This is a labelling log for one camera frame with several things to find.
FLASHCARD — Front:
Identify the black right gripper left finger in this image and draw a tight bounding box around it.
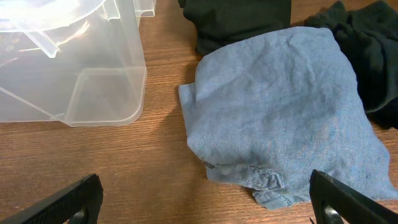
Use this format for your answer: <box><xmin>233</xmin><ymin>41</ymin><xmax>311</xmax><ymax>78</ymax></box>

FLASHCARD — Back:
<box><xmin>1</xmin><ymin>174</ymin><xmax>103</xmax><ymax>224</ymax></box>

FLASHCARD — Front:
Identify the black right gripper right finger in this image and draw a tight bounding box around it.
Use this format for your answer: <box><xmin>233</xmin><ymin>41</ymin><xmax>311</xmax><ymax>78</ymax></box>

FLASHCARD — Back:
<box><xmin>309</xmin><ymin>169</ymin><xmax>397</xmax><ymax>224</ymax></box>

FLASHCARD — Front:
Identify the light blue cloth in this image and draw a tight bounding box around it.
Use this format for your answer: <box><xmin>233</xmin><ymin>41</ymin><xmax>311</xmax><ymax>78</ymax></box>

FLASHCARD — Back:
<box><xmin>178</xmin><ymin>27</ymin><xmax>397</xmax><ymax>210</ymax></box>

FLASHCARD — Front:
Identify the dark garment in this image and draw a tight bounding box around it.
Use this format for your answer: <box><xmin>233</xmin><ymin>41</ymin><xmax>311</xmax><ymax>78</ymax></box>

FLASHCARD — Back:
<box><xmin>304</xmin><ymin>1</ymin><xmax>397</xmax><ymax>129</ymax></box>

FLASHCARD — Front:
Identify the black garment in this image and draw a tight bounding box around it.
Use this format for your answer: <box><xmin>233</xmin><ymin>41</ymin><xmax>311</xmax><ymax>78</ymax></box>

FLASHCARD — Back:
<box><xmin>178</xmin><ymin>0</ymin><xmax>292</xmax><ymax>55</ymax></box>

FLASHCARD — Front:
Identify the clear plastic storage container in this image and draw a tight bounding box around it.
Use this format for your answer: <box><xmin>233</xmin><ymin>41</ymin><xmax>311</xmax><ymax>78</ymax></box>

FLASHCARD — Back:
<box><xmin>1</xmin><ymin>0</ymin><xmax>156</xmax><ymax>127</ymax></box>

